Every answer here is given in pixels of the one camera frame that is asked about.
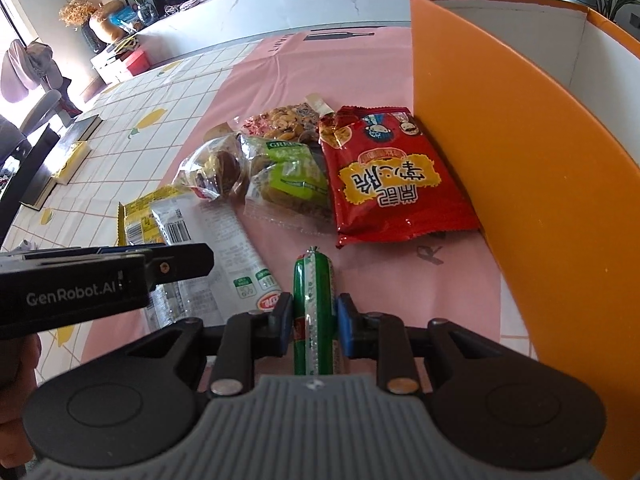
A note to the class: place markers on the large brown teddy bear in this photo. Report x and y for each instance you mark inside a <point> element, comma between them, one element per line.
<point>107,20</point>

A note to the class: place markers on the yellow snack packet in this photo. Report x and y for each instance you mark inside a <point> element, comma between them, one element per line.
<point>137,210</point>

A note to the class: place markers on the white clear snack packet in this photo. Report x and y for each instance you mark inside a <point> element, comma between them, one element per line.
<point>220,240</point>

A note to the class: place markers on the green snack packet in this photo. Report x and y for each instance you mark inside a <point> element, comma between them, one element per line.
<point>290,180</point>

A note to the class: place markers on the red snack packet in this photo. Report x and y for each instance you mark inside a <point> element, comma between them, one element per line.
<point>390,180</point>

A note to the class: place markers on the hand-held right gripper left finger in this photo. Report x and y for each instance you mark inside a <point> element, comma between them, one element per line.
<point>282,323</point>

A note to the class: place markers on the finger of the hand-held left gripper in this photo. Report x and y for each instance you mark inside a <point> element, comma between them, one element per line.
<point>180,262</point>
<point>130,249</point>

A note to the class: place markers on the white marble tv bench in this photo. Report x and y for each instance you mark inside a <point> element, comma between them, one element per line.
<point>300,2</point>

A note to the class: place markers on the person's left hand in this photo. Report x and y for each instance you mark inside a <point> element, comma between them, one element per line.
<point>20,365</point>

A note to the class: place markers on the dark chair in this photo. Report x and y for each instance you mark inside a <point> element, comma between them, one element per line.
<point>15,170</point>

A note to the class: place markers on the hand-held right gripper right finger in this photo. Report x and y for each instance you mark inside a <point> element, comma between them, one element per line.
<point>345,328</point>

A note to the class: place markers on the clear mixed nuts packet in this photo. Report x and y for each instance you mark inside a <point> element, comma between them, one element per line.
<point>285,120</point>

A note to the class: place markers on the clear packet of brown nuts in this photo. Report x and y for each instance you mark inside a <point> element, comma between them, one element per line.
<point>220,165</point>

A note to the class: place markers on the hanging clothes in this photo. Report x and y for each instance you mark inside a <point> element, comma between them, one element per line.
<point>20,70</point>

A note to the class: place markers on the orange cardboard box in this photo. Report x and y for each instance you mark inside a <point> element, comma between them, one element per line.
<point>500,160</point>

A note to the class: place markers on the green sausage stick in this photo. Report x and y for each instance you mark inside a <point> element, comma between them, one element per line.
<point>312,300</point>

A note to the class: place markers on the pink tablecloth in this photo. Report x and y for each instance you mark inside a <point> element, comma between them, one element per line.
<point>350,70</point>

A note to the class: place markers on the red box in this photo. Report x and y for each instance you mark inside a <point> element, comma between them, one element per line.
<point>136,61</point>

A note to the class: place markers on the dried flowers in vase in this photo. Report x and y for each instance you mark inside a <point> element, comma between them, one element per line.
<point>77,15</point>

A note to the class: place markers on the yellow box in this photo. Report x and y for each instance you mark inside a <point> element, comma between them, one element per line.
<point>72,160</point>

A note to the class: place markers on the black book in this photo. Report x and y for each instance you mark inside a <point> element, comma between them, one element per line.
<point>55,160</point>

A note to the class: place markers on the white checked lemon tablecloth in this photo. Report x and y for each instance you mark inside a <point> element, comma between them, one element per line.
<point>150,150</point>

